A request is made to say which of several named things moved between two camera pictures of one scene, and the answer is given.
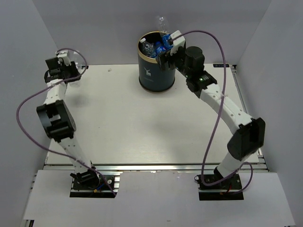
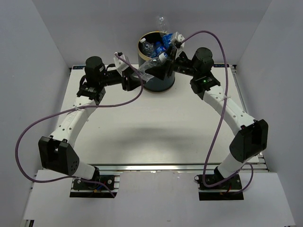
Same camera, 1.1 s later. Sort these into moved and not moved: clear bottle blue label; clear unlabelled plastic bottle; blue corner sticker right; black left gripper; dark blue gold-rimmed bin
Moved: black left gripper
Not moved: dark blue gold-rimmed bin; clear bottle blue label; blue corner sticker right; clear unlabelled plastic bottle
